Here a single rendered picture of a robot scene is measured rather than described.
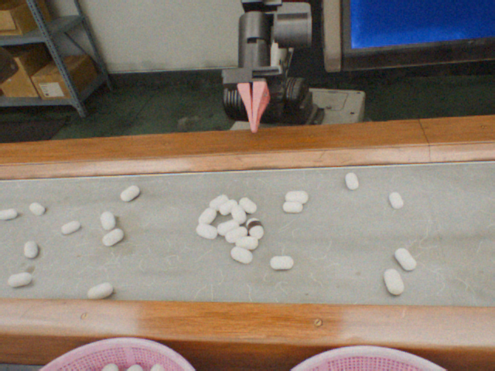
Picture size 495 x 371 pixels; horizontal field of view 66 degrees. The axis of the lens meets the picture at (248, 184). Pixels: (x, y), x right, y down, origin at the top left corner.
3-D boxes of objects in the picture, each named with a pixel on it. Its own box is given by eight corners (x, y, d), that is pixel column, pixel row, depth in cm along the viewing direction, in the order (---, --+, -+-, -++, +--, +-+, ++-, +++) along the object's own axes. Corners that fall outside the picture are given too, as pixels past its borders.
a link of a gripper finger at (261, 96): (265, 124, 61) (265, 69, 63) (221, 127, 62) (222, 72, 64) (270, 137, 68) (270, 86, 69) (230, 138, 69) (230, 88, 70)
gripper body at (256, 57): (282, 76, 62) (281, 33, 63) (220, 79, 64) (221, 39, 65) (285, 92, 68) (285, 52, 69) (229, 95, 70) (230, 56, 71)
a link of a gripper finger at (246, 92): (280, 124, 61) (280, 68, 62) (236, 126, 62) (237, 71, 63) (284, 136, 67) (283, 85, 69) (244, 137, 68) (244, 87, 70)
